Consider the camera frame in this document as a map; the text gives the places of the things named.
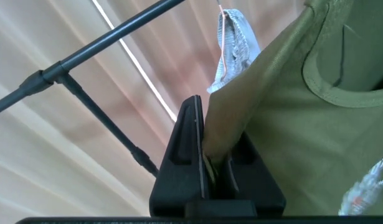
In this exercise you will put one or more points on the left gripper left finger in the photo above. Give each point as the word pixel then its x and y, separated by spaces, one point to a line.
pixel 178 174

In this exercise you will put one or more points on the beige curtain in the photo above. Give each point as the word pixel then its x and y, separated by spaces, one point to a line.
pixel 54 155

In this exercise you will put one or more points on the pale grey shorts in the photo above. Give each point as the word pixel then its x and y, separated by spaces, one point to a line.
pixel 239 46

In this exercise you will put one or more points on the green garment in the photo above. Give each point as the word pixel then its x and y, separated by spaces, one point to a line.
pixel 303 140

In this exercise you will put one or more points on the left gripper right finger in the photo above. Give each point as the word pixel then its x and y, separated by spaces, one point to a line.
pixel 253 183

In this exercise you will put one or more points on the pink clothes hanger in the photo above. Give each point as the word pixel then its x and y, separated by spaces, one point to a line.
pixel 223 46

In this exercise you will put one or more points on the black clothes rack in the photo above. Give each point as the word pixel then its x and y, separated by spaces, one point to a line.
pixel 85 53

